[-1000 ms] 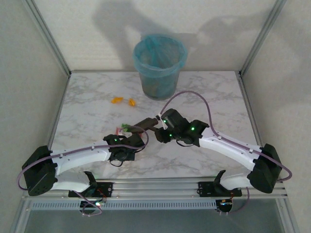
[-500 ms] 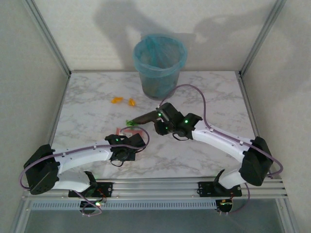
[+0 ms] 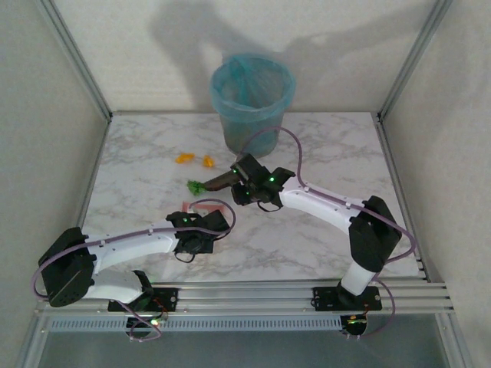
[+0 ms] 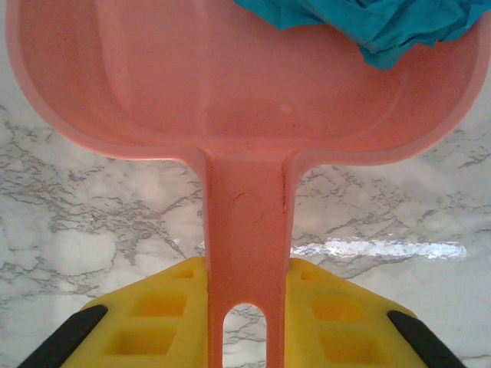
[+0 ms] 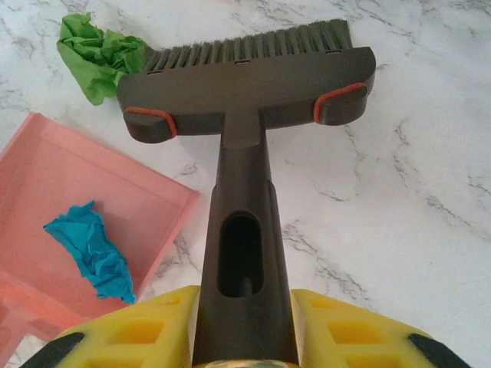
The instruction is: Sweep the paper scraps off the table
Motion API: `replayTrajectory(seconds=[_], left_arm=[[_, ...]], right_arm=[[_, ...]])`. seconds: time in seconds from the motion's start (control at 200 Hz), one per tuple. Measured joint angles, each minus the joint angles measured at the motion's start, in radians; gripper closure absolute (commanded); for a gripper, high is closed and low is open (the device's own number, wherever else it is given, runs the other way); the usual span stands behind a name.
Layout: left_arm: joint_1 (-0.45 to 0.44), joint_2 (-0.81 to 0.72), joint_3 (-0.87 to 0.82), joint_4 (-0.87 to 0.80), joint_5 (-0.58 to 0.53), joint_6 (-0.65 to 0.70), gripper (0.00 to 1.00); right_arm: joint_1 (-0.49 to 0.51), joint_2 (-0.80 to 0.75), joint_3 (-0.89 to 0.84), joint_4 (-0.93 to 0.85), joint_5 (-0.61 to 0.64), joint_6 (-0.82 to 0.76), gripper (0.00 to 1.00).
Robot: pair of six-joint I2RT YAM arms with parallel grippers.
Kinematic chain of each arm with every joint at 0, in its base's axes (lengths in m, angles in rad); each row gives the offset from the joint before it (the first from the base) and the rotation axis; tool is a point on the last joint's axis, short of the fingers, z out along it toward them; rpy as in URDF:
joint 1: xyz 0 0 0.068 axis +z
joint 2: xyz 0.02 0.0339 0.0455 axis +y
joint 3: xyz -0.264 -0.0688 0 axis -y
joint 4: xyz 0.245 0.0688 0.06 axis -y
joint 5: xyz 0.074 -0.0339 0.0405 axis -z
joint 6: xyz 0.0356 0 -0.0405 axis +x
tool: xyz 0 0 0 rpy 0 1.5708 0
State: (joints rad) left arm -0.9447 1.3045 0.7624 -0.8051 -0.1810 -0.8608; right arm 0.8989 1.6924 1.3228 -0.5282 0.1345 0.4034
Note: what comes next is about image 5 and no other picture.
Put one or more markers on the pink plastic dustpan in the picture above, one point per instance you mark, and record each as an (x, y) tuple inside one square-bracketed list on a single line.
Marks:
[(115, 172)]

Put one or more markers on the green paper scrap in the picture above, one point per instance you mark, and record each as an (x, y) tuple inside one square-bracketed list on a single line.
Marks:
[(92, 57)]

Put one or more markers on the dark brown hand brush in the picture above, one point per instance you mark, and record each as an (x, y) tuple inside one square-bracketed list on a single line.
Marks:
[(245, 88)]

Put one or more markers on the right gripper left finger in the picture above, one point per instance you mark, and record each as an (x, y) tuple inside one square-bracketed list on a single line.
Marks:
[(115, 337)]

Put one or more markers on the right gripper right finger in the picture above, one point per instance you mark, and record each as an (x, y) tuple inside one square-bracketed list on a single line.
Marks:
[(364, 337)]

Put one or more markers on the blue paper scrap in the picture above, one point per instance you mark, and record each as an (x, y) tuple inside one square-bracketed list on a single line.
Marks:
[(96, 253)]

